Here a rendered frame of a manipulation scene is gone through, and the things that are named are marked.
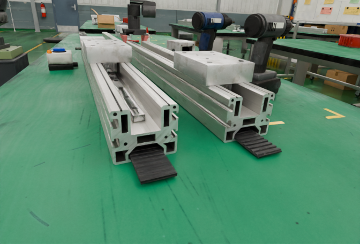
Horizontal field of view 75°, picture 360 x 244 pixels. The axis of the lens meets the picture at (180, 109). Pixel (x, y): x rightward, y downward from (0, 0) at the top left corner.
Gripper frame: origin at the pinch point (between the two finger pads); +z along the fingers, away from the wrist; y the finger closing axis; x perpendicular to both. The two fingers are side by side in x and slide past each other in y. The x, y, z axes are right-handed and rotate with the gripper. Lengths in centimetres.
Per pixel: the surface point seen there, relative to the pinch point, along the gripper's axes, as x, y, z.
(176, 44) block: -17.0, 14.5, -4.5
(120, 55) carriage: -53, -16, -6
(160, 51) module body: -30.9, 2.3, -3.5
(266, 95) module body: -85, 3, -4
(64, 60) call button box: -20.5, -30.6, 0.9
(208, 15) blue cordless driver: -39.3, 16.0, -16.7
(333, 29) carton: 175, 399, -6
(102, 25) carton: 205, 10, 2
